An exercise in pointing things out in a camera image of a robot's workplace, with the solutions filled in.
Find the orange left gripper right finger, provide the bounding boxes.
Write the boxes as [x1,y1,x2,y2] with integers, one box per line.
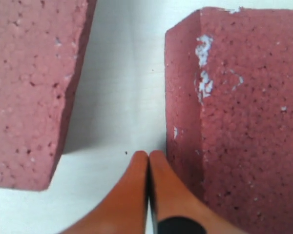
[149,151,239,234]

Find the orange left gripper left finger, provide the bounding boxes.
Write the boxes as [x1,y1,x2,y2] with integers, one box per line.
[62,151,148,234]

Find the red brick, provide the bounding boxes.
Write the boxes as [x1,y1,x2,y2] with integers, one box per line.
[0,0,96,191]
[165,7,293,234]

